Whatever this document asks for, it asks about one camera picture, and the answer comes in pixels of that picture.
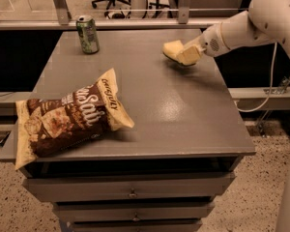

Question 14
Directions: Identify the yellow sponge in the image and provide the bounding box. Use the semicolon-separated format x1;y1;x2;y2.
162;41;184;64

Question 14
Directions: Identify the white cable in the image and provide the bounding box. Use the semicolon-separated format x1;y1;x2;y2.
235;42;278;114

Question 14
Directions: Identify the brown chips bag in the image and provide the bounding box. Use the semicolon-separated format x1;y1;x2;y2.
15;69;134;169

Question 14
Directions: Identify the green soda can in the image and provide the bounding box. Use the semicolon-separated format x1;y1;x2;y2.
76;15;100;54

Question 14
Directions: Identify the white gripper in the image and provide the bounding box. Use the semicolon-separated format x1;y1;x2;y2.
176;23;230;66

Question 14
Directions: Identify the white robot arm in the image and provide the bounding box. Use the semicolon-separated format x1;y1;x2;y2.
176;0;290;66

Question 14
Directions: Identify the grey drawer cabinet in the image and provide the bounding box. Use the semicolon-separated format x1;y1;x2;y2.
0;28;257;232

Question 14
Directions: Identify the metal railing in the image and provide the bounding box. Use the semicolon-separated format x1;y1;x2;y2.
0;0;249;31

